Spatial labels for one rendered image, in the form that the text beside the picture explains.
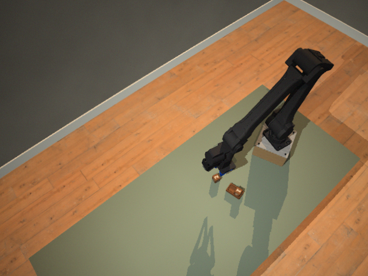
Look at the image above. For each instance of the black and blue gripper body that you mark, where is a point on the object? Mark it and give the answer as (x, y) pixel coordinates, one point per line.
(230, 167)

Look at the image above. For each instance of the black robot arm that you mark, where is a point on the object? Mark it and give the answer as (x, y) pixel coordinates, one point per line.
(293, 83)

